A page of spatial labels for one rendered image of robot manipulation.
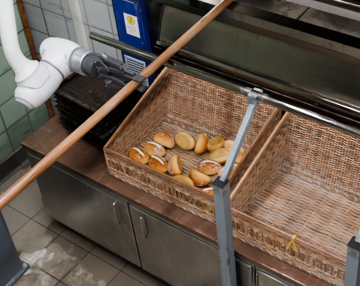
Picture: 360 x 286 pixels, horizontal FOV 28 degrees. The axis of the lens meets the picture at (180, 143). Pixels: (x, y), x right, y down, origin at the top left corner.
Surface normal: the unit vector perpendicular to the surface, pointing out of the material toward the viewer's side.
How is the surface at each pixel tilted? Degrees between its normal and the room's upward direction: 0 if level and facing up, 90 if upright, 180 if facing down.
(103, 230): 90
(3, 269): 90
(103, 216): 90
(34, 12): 90
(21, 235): 0
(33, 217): 0
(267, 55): 70
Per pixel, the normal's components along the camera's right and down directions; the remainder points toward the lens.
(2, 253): 0.84, 0.30
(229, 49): -0.60, 0.29
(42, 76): 0.58, 0.00
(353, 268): -0.60, 0.58
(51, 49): -0.34, -0.50
